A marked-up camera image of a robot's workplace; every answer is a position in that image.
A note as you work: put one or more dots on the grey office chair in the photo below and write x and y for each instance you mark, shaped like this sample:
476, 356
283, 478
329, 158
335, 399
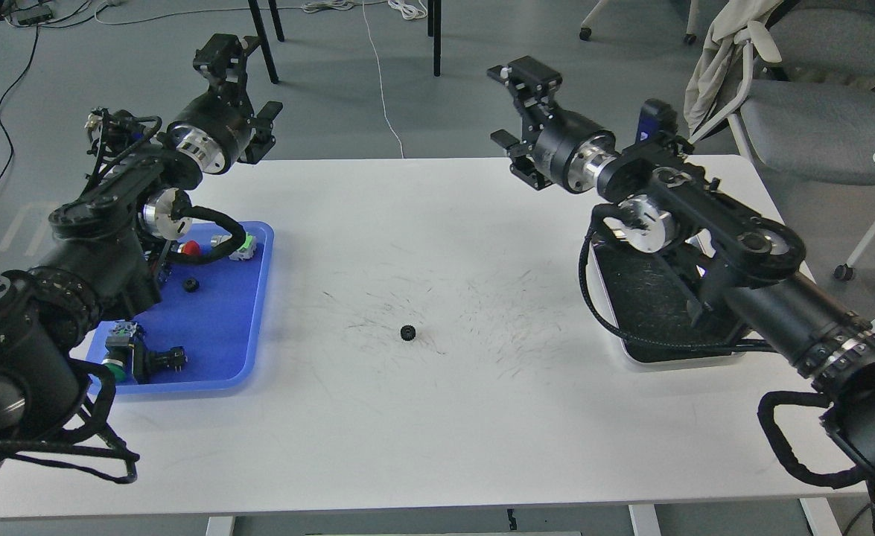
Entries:
799, 97

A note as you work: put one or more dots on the small black gear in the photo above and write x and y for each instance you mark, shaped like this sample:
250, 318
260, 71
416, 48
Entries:
407, 333
190, 285

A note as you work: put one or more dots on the silver metal tray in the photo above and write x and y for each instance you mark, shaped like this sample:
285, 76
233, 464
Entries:
632, 292

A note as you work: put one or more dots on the blue plastic tray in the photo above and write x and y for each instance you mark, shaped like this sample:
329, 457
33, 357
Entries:
218, 325

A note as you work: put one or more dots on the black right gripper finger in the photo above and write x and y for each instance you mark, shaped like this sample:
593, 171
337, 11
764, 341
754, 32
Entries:
532, 86
521, 165

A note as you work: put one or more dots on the beige jacket on chair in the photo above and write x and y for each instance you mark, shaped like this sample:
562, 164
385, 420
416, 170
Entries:
716, 56

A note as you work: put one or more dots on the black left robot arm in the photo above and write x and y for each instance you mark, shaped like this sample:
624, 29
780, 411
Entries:
133, 216

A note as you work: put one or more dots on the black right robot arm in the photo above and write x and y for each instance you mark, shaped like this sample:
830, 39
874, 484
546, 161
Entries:
738, 272

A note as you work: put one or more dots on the red push button switch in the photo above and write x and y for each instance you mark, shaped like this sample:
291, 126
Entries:
190, 248

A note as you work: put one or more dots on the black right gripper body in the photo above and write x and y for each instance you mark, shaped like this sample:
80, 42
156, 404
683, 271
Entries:
569, 149

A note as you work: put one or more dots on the small black switch part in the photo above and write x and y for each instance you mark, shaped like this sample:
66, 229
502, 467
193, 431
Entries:
172, 359

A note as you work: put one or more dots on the green push button switch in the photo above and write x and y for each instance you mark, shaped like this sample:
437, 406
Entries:
126, 352

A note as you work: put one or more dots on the grey green connector part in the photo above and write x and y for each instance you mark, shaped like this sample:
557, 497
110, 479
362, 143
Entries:
245, 252

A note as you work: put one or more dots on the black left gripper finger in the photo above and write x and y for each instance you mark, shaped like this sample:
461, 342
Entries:
262, 139
222, 62

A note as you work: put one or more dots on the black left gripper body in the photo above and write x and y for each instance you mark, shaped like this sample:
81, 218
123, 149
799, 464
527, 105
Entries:
215, 131

